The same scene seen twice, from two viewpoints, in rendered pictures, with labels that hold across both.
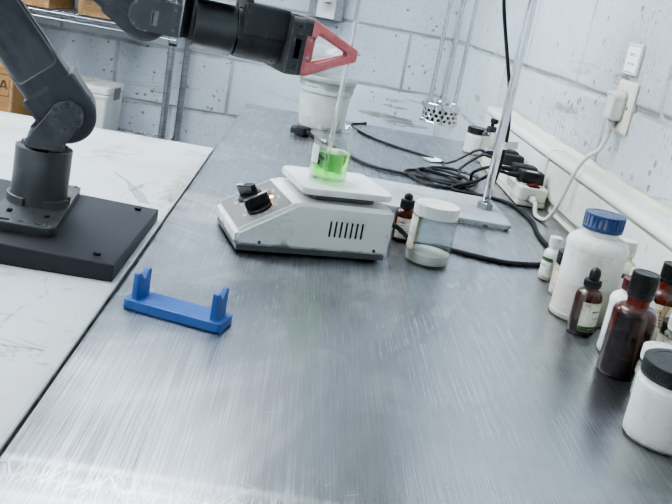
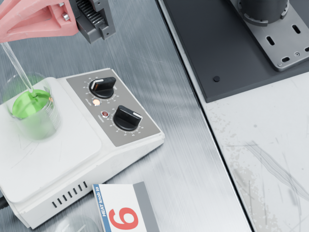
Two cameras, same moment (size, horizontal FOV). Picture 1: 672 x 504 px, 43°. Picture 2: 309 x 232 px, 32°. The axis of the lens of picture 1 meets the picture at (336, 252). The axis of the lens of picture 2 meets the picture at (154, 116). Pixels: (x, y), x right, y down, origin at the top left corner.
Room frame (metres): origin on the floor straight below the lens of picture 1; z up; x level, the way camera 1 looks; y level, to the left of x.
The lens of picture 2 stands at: (1.39, 0.12, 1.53)
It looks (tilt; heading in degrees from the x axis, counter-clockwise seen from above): 62 degrees down; 172
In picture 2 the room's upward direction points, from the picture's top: 7 degrees counter-clockwise
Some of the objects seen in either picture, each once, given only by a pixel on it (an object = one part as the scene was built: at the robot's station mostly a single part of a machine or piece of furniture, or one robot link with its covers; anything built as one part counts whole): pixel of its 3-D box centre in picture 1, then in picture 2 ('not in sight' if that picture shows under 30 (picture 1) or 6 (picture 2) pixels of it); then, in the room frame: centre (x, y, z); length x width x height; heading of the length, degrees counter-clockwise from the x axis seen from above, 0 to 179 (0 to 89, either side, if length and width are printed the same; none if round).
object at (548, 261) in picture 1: (551, 258); not in sight; (1.13, -0.29, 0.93); 0.02 x 0.02 x 0.06
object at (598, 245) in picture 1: (592, 266); not in sight; (0.99, -0.30, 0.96); 0.07 x 0.07 x 0.13
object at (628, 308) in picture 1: (632, 323); not in sight; (0.83, -0.31, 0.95); 0.04 x 0.04 x 0.11
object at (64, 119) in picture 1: (56, 121); not in sight; (0.96, 0.34, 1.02); 0.09 x 0.06 x 0.06; 18
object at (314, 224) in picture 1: (311, 213); (61, 141); (1.09, 0.04, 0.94); 0.22 x 0.13 x 0.08; 111
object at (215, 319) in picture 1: (179, 298); not in sight; (0.76, 0.14, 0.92); 0.10 x 0.03 x 0.04; 78
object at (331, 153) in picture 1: (333, 152); (33, 111); (1.09, 0.03, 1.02); 0.06 x 0.05 x 0.08; 152
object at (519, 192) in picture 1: (511, 175); not in sight; (1.80, -0.33, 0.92); 0.40 x 0.06 x 0.04; 4
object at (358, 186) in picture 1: (335, 183); (34, 137); (1.10, 0.02, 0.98); 0.12 x 0.12 x 0.01; 21
